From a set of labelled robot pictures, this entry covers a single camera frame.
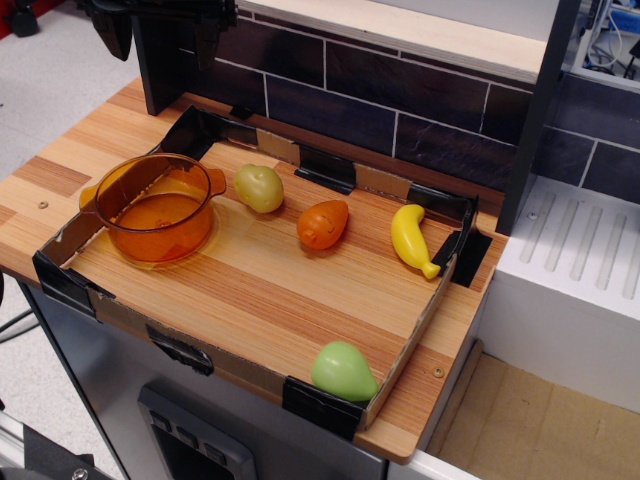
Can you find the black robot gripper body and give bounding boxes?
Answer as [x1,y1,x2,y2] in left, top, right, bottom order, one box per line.
[76,0,236,31]

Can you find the orange toy carrot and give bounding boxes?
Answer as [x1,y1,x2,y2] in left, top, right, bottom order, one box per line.
[297,200,349,250]

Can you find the light wooden shelf board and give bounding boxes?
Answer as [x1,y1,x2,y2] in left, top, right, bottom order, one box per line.
[238,0,546,84]

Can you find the white toy sink drainboard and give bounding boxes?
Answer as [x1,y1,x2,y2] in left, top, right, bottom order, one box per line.
[479,177,639,395]

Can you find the cardboard fence with black tape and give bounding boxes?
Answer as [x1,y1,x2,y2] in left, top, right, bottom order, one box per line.
[33,107,504,457]

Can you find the orange transparent plastic pot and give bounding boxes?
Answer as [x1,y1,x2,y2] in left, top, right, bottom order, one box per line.
[79,153,226,264]

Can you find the yellow-green toy potato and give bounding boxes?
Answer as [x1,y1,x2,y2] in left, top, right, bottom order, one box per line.
[233,164,284,213]

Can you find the dark grey upright post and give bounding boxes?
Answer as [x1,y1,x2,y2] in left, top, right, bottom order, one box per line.
[133,17,202,116]

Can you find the grey toy oven panel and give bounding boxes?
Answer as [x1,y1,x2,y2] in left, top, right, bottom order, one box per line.
[138,386,258,479]

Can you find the yellow toy banana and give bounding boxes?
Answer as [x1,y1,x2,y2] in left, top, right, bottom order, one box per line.
[391,204,441,280]

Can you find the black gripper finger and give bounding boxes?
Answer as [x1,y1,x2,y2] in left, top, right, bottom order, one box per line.
[90,10,132,61]
[195,21,220,70]

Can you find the green toy pear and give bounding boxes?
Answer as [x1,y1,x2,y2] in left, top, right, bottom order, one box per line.
[311,341,379,402]

